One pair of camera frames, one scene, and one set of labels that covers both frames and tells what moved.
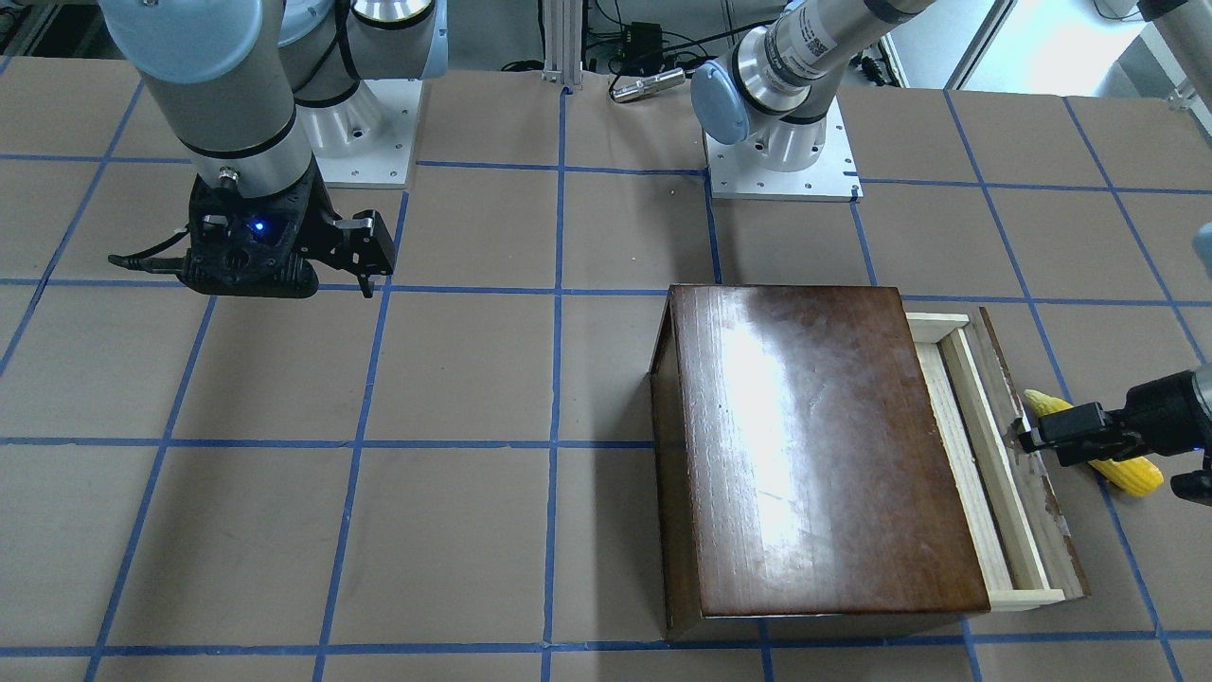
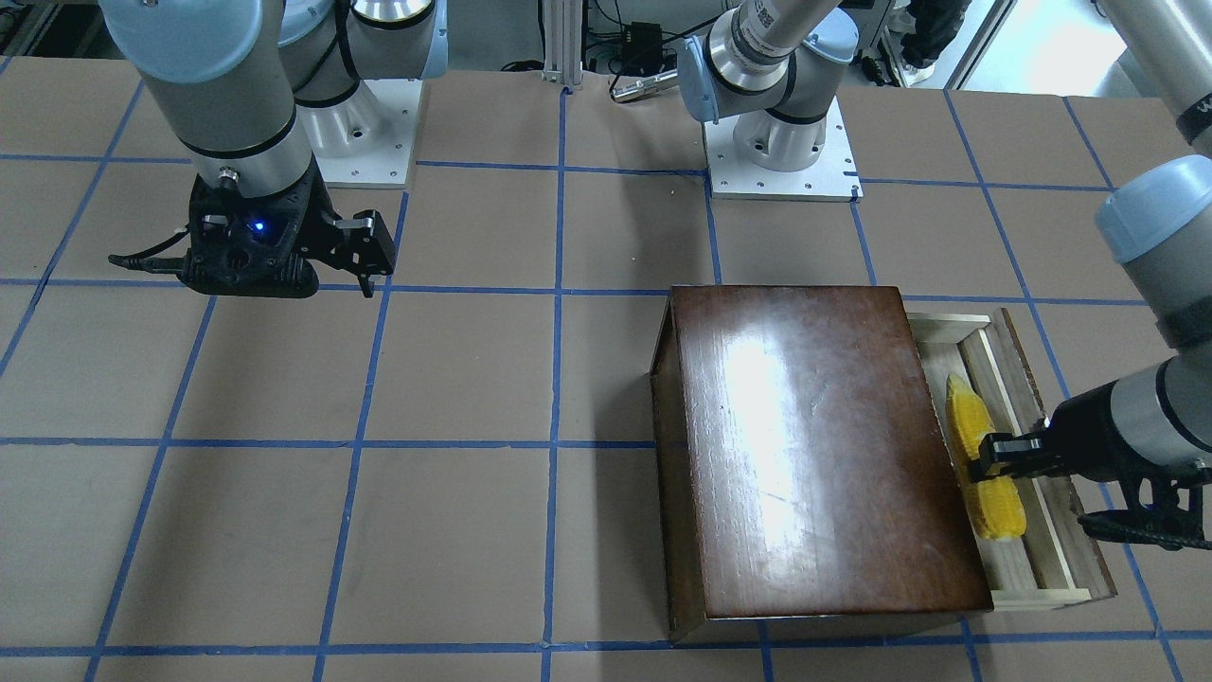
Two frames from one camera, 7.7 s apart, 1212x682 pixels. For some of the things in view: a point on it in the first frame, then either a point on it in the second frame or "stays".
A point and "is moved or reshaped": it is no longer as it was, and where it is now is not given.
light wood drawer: (1017, 534) is moved or reshaped
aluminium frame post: (562, 30) stays
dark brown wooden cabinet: (801, 480) stays
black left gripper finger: (1078, 434) -> (1015, 455)
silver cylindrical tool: (657, 82) stays
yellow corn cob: (1130, 475) is moved or reshaped
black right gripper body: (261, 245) stays
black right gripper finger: (368, 248) stays
